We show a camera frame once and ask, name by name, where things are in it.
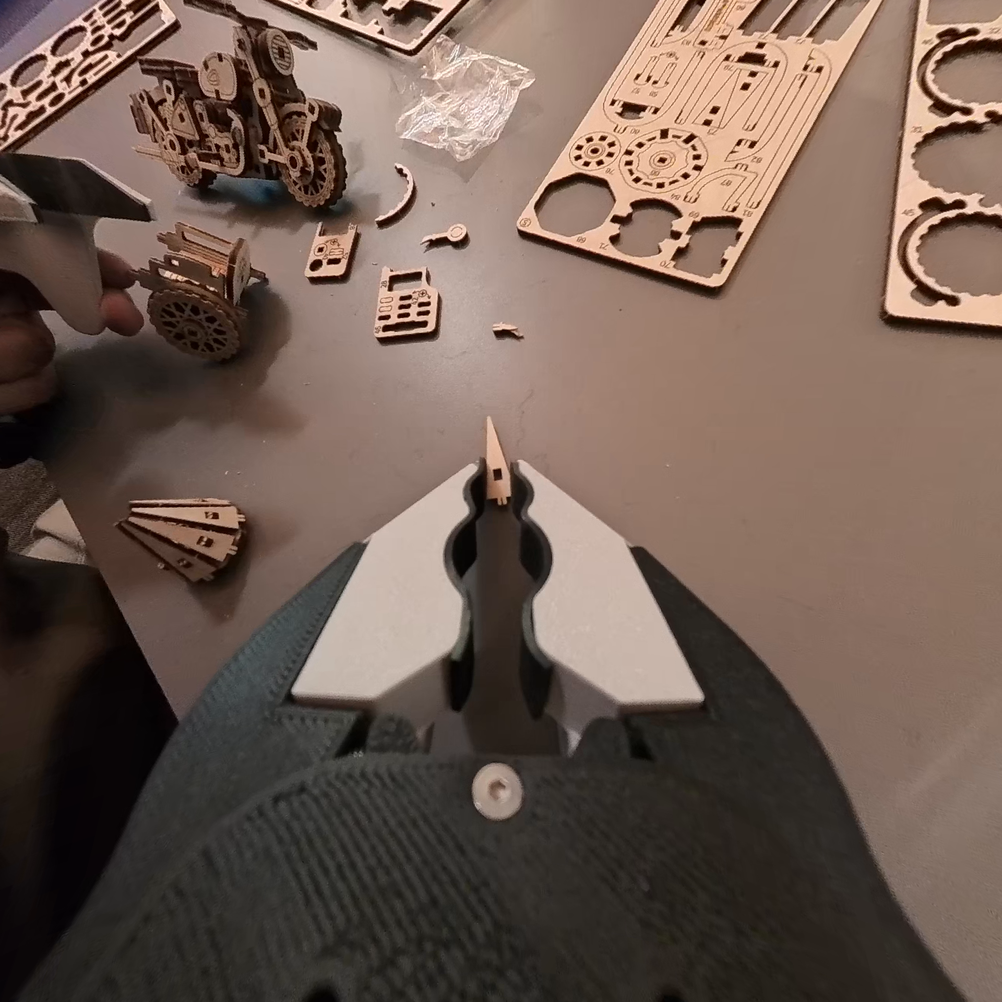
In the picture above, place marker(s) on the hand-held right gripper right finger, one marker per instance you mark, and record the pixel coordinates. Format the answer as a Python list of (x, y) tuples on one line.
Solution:
[(618, 626)]

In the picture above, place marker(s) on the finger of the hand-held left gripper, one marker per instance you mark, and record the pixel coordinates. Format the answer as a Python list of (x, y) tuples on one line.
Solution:
[(14, 205), (86, 192)]

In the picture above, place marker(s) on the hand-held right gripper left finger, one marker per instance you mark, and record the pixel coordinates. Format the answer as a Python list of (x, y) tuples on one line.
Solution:
[(383, 626)]

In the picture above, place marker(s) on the small pointed wooden piece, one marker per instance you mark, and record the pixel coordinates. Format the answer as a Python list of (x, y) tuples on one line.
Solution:
[(495, 462)]

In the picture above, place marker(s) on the fan-shaped wooden assembly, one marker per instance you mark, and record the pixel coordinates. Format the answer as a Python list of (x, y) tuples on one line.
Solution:
[(188, 540)]

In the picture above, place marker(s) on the grey desk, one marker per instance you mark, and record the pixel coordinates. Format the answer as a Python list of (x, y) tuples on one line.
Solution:
[(704, 470)]

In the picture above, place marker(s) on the person's left hand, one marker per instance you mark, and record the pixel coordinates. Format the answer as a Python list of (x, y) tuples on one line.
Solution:
[(27, 336)]

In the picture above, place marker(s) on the wooden sidecar model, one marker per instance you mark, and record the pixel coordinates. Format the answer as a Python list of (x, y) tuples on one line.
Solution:
[(192, 321)]

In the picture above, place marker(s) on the wooden motorcycle model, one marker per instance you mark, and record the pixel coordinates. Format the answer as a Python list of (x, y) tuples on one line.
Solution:
[(227, 117)]

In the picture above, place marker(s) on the wooden puzzle sheet oval holes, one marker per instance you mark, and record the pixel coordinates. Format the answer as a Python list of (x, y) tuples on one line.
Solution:
[(156, 23)]

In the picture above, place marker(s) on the small engraved wooden plate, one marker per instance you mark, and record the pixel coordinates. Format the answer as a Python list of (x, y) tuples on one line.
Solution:
[(329, 254)]

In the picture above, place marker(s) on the small slotted wooden plate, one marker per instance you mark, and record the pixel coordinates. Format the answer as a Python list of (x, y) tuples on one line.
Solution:
[(383, 301)]

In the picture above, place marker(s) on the tiny wooden chip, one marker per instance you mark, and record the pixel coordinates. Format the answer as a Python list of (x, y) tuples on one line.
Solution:
[(507, 329)]

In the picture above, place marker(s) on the curved toothed wooden piece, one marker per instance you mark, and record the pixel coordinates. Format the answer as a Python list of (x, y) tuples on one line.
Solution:
[(408, 200)]

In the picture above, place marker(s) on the key-shaped wooden piece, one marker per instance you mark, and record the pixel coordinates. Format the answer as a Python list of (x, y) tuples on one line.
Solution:
[(438, 239)]

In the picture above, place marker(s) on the wooden puzzle sheet round holes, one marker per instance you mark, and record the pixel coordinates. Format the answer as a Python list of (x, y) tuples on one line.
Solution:
[(427, 27)]

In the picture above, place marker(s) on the small clear plastic bag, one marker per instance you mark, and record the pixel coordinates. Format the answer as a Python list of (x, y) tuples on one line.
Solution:
[(462, 94)]

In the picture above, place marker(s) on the wooden puzzle sheet with gears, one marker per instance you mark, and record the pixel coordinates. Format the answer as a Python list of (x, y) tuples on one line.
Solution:
[(728, 196)]

